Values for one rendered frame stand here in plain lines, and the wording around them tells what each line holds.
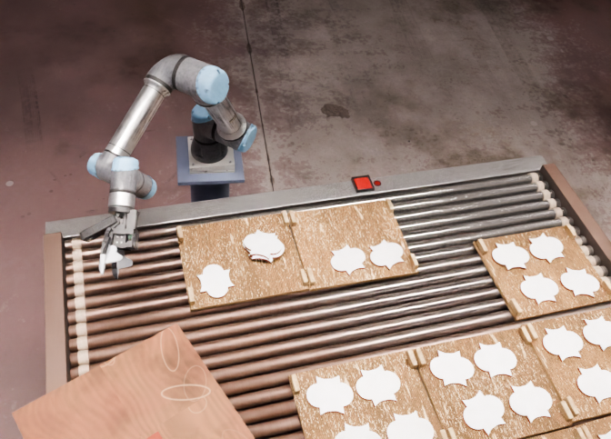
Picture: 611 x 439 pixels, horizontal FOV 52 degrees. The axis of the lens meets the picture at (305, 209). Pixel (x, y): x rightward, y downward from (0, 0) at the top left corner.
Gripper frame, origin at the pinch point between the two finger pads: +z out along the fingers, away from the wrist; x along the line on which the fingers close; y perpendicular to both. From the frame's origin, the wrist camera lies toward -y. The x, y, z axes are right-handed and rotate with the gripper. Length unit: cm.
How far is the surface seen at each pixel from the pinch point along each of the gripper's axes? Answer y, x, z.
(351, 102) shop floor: 90, 226, -144
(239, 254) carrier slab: 34, 41, -13
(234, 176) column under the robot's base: 28, 68, -48
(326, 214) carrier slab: 65, 54, -31
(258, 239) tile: 40, 41, -19
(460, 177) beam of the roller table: 122, 73, -53
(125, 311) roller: -1.6, 29.5, 8.6
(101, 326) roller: -7.7, 25.6, 13.9
